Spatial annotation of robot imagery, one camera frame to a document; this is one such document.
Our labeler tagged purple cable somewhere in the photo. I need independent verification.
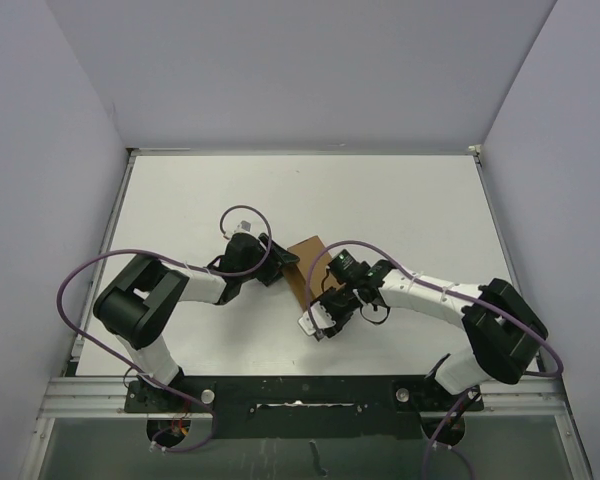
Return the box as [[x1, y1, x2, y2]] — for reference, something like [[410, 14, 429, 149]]
[[303, 239, 565, 480], [55, 204, 273, 454]]

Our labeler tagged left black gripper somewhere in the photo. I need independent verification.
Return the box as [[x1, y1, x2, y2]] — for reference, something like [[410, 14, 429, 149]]
[[238, 233, 297, 284]]

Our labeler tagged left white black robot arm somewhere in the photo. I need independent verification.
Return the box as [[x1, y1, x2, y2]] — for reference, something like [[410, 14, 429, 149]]
[[93, 231, 299, 411]]

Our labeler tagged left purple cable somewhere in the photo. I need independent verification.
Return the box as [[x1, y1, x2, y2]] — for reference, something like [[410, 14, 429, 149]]
[[55, 204, 273, 454]]

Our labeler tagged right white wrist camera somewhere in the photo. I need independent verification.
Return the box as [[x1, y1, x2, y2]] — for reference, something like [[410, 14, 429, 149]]
[[298, 302, 335, 340]]

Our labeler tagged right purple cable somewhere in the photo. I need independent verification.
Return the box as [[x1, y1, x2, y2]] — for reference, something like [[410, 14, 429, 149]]
[[303, 239, 565, 480]]

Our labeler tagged brown cardboard box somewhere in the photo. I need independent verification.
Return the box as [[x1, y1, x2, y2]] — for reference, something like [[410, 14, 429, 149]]
[[282, 234, 346, 312]]

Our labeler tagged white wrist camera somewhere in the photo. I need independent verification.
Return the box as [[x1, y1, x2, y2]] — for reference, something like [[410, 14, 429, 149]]
[[298, 302, 335, 340], [223, 220, 252, 240]]

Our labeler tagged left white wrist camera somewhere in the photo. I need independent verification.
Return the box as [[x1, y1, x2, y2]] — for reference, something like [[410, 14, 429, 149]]
[[223, 220, 252, 240]]

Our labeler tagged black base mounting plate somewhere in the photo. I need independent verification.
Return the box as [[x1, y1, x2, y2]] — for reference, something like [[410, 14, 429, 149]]
[[124, 374, 484, 446]]

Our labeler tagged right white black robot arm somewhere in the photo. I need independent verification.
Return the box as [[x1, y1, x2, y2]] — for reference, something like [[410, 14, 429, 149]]
[[298, 250, 548, 409]]

